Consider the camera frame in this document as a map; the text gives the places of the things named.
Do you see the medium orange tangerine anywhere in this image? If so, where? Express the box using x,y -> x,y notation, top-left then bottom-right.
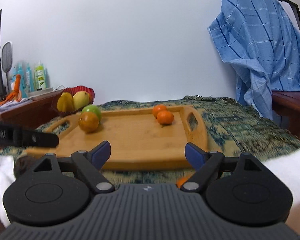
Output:
176,176 -> 190,188

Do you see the dark purple round fruit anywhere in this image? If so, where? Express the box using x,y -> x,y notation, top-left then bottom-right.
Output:
13,155 -> 38,179

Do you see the large yellow-orange orange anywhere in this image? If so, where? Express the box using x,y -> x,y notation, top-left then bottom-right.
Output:
78,112 -> 99,133

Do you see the green apple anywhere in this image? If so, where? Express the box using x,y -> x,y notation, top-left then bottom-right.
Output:
81,105 -> 102,121

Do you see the small orange mandarin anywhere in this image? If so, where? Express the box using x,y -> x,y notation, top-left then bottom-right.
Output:
152,104 -> 167,118

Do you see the wooden sideboard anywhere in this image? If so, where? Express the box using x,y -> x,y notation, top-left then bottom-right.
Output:
0,90 -> 62,128

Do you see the bamboo serving tray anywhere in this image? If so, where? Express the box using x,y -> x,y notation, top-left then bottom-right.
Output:
26,105 -> 219,171

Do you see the yellow starfruit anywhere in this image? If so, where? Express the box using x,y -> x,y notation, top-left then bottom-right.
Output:
57,92 -> 75,113

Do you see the yellow mango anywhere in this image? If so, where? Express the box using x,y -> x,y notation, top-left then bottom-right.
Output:
72,90 -> 90,110

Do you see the teal bottle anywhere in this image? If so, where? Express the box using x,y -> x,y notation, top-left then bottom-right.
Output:
16,62 -> 27,98
26,63 -> 34,93

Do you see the green spray bottle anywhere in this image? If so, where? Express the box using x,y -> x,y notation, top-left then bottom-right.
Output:
34,61 -> 46,90

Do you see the red fruit bowl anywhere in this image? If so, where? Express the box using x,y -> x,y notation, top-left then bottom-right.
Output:
52,86 -> 95,117

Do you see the electric fly swatter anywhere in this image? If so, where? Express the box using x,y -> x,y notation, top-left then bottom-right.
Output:
1,41 -> 13,93

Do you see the white towel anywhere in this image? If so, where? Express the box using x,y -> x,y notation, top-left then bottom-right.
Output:
0,149 -> 300,233

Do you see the dark wooden chair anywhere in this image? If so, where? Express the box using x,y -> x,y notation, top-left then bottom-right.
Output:
272,91 -> 300,140

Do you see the blue plaid cloth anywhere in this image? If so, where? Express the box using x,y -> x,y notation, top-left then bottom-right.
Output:
208,0 -> 300,119

